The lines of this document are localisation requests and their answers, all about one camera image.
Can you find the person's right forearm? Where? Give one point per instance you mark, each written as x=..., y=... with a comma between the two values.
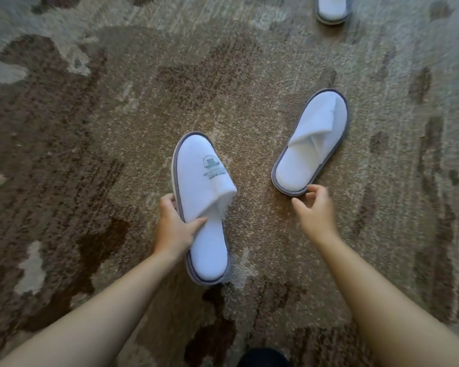
x=382, y=313

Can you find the white slipper with printed emblem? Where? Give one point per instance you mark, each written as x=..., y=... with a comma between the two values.
x=199, y=175

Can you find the person's left hand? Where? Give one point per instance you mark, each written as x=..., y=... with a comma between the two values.
x=172, y=233

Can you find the person's right hand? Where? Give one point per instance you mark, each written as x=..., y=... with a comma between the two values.
x=319, y=217

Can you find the person's dark clothing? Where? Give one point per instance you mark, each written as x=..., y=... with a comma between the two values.
x=264, y=359

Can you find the white slipper with folded upper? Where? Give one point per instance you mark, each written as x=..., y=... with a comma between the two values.
x=302, y=164

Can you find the white slipper with grey trim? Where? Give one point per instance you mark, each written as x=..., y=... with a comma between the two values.
x=332, y=9

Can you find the person's right thumb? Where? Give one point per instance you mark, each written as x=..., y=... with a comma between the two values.
x=299, y=208

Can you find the person's left thumb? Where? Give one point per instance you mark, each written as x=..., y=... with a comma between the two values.
x=197, y=225

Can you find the person's left forearm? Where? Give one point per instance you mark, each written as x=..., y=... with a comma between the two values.
x=99, y=321

